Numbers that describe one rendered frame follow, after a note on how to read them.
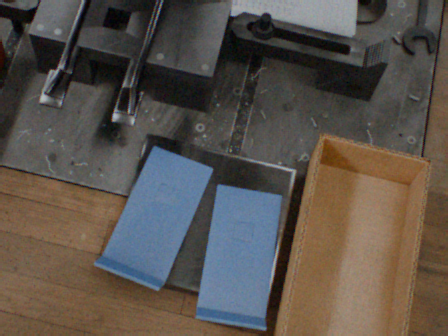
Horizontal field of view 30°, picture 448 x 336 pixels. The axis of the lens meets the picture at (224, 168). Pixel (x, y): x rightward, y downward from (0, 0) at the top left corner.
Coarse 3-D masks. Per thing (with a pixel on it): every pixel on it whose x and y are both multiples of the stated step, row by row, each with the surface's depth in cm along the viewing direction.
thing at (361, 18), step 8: (360, 0) 103; (368, 0) 102; (376, 0) 104; (384, 0) 104; (360, 8) 103; (368, 8) 103; (376, 8) 103; (384, 8) 104; (360, 16) 103; (368, 16) 103; (376, 16) 103
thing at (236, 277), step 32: (224, 192) 91; (256, 192) 91; (224, 224) 89; (256, 224) 89; (224, 256) 88; (256, 256) 88; (224, 288) 86; (256, 288) 87; (224, 320) 83; (256, 320) 84
